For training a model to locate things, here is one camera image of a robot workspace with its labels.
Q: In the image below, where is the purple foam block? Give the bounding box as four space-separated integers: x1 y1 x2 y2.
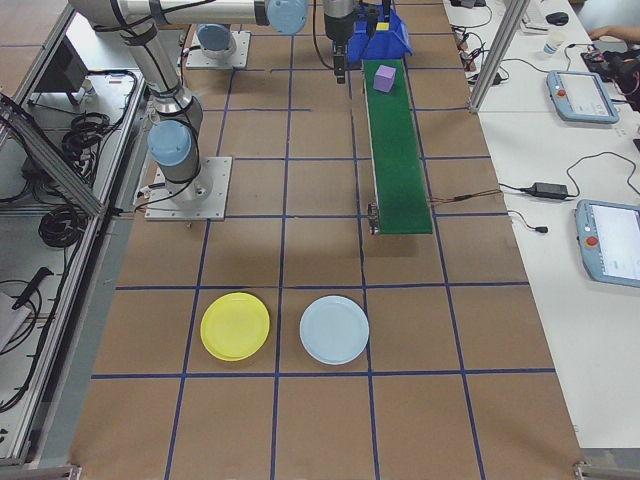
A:
373 64 398 95

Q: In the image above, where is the bystander forearm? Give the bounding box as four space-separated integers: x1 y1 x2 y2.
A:
608 24 640 44

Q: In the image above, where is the light blue plastic plate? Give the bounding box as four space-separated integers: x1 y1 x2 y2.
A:
299 295 371 366

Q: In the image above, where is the yellow plastic plate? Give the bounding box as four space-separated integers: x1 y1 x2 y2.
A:
200 292 272 362

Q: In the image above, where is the blue plastic storage bin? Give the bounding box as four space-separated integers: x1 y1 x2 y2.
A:
346 4 414 64

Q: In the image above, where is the small circuit board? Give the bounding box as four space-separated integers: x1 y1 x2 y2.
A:
457 47 480 77

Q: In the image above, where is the green conveyor belt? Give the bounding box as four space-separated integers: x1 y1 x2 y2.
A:
360 58 434 237

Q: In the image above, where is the white keyboard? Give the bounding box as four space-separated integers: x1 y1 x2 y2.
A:
521 0 551 32

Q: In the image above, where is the grey teach pendant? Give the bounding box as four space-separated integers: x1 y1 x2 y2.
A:
546 69 620 125
572 198 640 289

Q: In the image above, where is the black power adapter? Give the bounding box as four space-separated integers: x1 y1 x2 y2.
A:
519 181 571 200

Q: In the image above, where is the black bag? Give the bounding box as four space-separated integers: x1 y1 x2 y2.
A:
594 47 640 114

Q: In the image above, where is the black control box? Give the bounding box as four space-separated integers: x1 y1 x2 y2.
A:
30 37 90 106

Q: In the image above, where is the white desk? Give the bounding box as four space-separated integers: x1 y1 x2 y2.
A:
442 0 640 451

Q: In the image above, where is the white square base plate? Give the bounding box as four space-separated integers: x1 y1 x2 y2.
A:
144 156 234 221
185 31 251 70

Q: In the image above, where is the aluminium profile post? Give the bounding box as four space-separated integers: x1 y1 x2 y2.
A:
468 0 530 115

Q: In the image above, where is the red black conveyor wire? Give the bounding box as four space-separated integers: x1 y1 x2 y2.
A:
428 189 503 205

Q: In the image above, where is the black cable with plug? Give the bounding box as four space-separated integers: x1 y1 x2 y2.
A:
508 209 549 235

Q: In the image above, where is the black adapter cable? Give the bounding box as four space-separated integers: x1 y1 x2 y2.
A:
566 152 640 200

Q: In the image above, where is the black cable coil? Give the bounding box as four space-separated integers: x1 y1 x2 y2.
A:
62 113 124 166
38 205 84 250

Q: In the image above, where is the metal V-shaped frame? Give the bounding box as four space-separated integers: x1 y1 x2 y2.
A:
0 0 151 469

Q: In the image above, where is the black handle tool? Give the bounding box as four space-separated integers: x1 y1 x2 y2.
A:
10 267 54 309

